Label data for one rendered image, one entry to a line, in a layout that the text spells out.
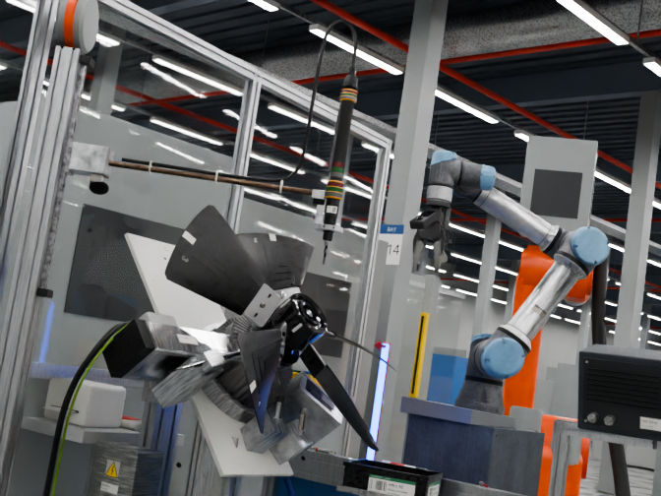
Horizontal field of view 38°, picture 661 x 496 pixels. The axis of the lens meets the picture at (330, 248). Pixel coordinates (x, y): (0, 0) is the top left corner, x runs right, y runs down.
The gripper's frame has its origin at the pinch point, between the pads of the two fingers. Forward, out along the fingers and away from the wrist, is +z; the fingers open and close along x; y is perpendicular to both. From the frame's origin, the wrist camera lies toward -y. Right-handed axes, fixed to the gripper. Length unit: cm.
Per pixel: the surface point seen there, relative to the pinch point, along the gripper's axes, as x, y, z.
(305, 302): -3, -60, 18
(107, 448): 37, -77, 60
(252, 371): -13, -88, 36
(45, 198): 57, -93, 2
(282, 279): 9, -55, 13
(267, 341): -9, -80, 29
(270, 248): 17, -51, 5
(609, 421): -66, -20, 36
